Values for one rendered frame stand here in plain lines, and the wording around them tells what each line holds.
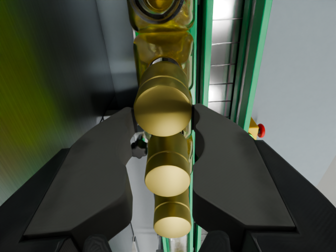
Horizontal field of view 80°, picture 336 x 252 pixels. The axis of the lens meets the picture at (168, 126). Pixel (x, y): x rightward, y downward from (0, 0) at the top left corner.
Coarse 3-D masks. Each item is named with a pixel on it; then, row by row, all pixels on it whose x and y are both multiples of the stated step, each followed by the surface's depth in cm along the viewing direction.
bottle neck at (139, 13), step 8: (136, 0) 10; (144, 0) 13; (176, 0) 10; (136, 8) 11; (144, 8) 11; (152, 8) 13; (168, 8) 11; (176, 8) 11; (144, 16) 11; (152, 16) 11; (160, 16) 11; (168, 16) 11
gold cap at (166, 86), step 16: (160, 64) 14; (144, 80) 12; (160, 80) 11; (176, 80) 12; (144, 96) 11; (160, 96) 11; (176, 96) 11; (144, 112) 11; (160, 112) 11; (176, 112) 11; (144, 128) 12; (160, 128) 12; (176, 128) 12
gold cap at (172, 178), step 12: (156, 144) 16; (168, 144) 16; (180, 144) 16; (156, 156) 15; (168, 156) 14; (180, 156) 15; (156, 168) 14; (168, 168) 14; (180, 168) 14; (144, 180) 15; (156, 180) 15; (168, 180) 15; (180, 180) 15; (156, 192) 15; (168, 192) 15; (180, 192) 15
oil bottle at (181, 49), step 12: (144, 36) 18; (156, 36) 18; (168, 36) 17; (180, 36) 17; (144, 48) 17; (156, 48) 17; (168, 48) 17; (180, 48) 17; (192, 48) 18; (144, 60) 17; (180, 60) 17; (192, 60) 18; (192, 72) 19; (192, 84) 19
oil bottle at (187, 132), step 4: (188, 124) 21; (184, 128) 21; (188, 128) 21; (144, 132) 22; (184, 132) 21; (188, 132) 21; (148, 136) 21; (184, 136) 21; (188, 136) 22; (148, 140) 23
